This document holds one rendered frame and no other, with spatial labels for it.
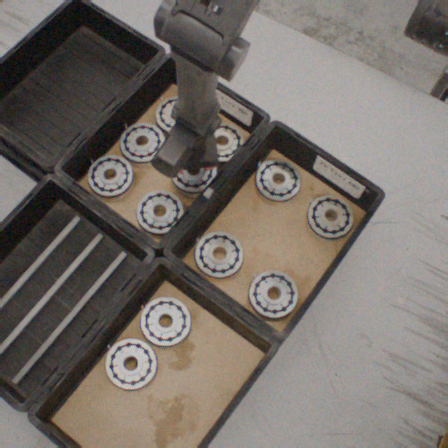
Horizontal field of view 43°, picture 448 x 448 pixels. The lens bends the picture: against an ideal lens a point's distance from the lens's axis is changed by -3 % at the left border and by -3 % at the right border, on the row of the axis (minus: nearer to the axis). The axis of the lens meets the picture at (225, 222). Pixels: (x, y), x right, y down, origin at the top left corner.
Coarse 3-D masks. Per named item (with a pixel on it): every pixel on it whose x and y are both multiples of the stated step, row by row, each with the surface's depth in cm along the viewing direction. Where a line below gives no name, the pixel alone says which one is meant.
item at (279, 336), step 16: (272, 128) 127; (288, 128) 127; (256, 144) 127; (304, 144) 126; (240, 160) 124; (336, 160) 125; (352, 176) 124; (384, 192) 122; (192, 224) 118; (176, 240) 116; (352, 240) 118; (336, 256) 116; (192, 272) 115; (208, 288) 113; (320, 288) 114; (240, 304) 112; (304, 304) 113; (256, 320) 111
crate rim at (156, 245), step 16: (160, 64) 132; (144, 80) 130; (128, 96) 128; (240, 96) 130; (112, 112) 127; (256, 112) 129; (96, 128) 125; (256, 128) 127; (80, 144) 125; (64, 160) 122; (64, 176) 120; (224, 176) 122; (80, 192) 119; (192, 208) 119; (128, 224) 118; (176, 224) 118; (144, 240) 116; (160, 240) 116
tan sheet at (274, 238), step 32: (288, 160) 135; (320, 192) 133; (224, 224) 129; (256, 224) 129; (288, 224) 129; (352, 224) 130; (192, 256) 126; (224, 256) 126; (256, 256) 126; (288, 256) 127; (320, 256) 127; (224, 288) 123; (288, 320) 121
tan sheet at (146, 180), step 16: (176, 96) 141; (240, 128) 138; (144, 144) 135; (224, 144) 136; (112, 176) 132; (144, 176) 132; (160, 176) 132; (144, 192) 131; (176, 192) 131; (112, 208) 129; (128, 208) 129
